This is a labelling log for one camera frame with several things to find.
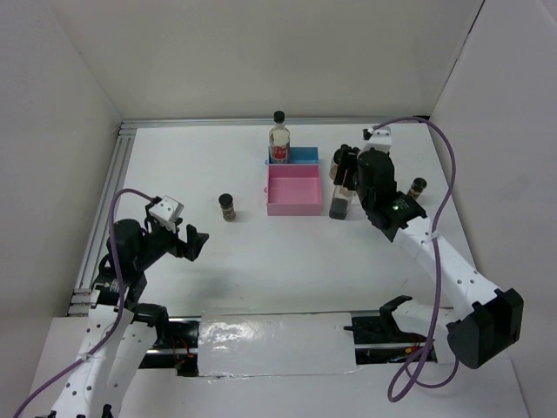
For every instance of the round black cap spice jar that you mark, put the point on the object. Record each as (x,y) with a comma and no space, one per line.
(336,157)

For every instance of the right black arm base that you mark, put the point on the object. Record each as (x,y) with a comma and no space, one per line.
(379,340)

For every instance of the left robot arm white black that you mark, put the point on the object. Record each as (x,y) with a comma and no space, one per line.
(120,328)

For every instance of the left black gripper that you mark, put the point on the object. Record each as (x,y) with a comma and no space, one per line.
(195,241)

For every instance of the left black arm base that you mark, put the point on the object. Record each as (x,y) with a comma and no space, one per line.
(178,350)

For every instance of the gold spout oil bottle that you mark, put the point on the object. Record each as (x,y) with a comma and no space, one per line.
(340,203)

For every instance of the blue plastic tray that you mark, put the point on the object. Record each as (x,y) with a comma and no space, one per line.
(304,155)

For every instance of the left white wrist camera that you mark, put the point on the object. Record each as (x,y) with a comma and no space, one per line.
(166,212)

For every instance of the pink plastic tray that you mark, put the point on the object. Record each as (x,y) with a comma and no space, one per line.
(293,190)

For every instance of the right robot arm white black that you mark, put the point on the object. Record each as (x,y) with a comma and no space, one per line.
(486,320)

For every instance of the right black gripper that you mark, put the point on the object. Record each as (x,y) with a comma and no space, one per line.
(349,160)

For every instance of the small spice jar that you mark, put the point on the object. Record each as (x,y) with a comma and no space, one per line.
(416,188)
(225,201)

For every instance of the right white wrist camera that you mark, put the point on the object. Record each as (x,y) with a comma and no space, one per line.
(379,140)

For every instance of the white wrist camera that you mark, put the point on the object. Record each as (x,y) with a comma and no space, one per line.
(379,140)
(166,212)

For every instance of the tall vinegar bottle red label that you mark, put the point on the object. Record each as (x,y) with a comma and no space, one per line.
(279,140)

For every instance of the left aluminium rail frame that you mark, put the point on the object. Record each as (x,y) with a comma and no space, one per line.
(96,244)

